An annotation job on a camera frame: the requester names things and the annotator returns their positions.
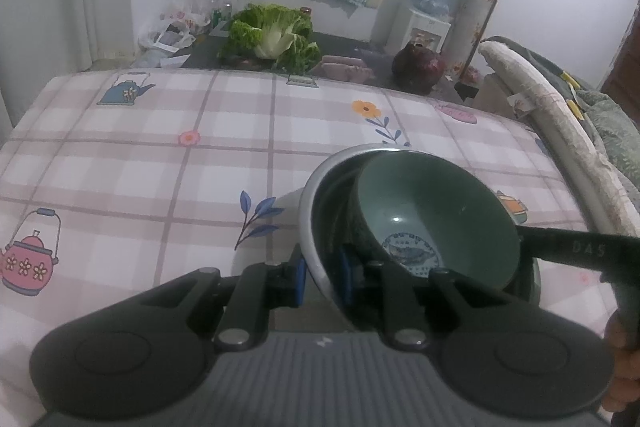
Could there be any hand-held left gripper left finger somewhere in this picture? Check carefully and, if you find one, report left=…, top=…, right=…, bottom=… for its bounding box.
left=135, top=243, right=307, bottom=353

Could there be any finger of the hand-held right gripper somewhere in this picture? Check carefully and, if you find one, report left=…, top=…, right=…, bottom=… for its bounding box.
left=515, top=224, right=563, bottom=264

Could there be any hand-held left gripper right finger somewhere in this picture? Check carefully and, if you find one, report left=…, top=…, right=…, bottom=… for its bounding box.
left=336, top=244, right=506, bottom=350

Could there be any small steel bowl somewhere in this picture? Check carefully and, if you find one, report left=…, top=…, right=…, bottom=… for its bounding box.
left=299, top=144, right=543, bottom=323

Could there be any green ceramic bowl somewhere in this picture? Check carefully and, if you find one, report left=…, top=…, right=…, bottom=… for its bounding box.
left=350, top=150, right=521, bottom=293

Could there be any person's right hand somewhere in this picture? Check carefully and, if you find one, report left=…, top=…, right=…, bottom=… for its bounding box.
left=601, top=311, right=640, bottom=414

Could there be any green patterned quilt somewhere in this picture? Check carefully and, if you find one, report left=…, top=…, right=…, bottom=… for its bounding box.
left=575, top=89, right=640, bottom=188

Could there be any rolled white mat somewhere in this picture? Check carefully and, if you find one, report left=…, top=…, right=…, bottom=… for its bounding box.
left=479, top=41, right=640, bottom=238

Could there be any grey blanket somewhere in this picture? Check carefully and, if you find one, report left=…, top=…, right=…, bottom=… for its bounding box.
left=487, top=36, right=601, bottom=94

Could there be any checked printed tablecloth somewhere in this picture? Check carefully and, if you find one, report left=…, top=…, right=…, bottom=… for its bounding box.
left=0, top=68, right=626, bottom=408

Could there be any brown wooden door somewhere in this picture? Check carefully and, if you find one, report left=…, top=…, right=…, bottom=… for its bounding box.
left=600, top=0, right=640, bottom=108

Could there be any pink packet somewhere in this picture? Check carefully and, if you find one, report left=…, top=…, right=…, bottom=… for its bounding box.
left=320, top=54, right=377, bottom=84

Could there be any dark side table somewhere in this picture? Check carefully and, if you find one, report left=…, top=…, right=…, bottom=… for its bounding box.
left=180, top=29, right=481, bottom=102

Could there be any printed paper roll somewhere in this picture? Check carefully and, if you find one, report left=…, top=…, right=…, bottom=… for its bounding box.
left=445, top=0, right=505, bottom=80

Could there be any white water dispenser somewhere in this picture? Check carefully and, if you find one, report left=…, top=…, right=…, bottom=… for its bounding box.
left=397, top=7, right=453, bottom=58

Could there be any napa cabbage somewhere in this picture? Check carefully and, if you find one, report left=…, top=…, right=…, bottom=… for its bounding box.
left=217, top=3, right=322, bottom=74

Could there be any plastic bag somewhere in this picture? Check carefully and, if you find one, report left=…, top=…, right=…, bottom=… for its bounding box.
left=139, top=9, right=211, bottom=58

